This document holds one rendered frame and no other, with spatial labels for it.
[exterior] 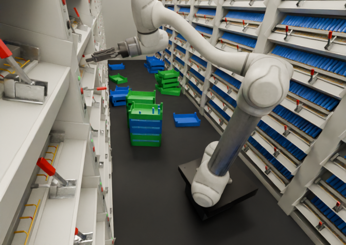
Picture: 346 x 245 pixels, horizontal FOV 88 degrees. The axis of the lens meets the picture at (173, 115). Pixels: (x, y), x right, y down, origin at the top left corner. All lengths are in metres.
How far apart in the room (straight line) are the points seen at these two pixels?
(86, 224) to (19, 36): 0.45
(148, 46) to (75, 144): 0.60
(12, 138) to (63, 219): 0.19
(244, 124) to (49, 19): 0.64
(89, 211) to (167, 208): 0.88
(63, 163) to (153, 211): 1.02
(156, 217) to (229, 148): 0.78
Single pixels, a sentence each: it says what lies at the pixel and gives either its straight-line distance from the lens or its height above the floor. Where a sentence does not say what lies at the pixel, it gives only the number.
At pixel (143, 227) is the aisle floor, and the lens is 1.36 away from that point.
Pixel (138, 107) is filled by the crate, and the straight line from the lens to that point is 1.83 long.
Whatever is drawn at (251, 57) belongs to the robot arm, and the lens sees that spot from 0.82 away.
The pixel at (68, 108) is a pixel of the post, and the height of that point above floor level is 0.99.
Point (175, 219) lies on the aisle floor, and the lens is 1.39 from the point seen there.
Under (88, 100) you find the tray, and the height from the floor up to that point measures 0.90.
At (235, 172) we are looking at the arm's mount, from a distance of 1.37.
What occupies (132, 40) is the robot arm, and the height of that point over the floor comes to 1.06.
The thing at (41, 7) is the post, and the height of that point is 1.19.
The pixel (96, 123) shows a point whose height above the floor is 0.71.
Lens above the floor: 1.21
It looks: 31 degrees down
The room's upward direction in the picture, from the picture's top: 5 degrees clockwise
